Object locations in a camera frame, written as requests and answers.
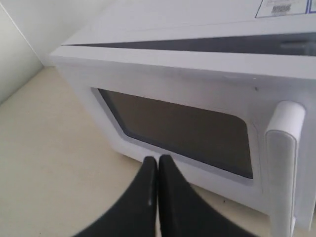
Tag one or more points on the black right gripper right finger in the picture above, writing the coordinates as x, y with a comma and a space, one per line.
182, 212

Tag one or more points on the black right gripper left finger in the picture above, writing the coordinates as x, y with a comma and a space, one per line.
134, 213

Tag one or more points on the white microwave door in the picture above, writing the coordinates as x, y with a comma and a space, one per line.
242, 126

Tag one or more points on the blue white warning sticker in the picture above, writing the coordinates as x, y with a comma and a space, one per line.
276, 8

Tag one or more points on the white microwave oven body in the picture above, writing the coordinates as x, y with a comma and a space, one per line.
227, 26

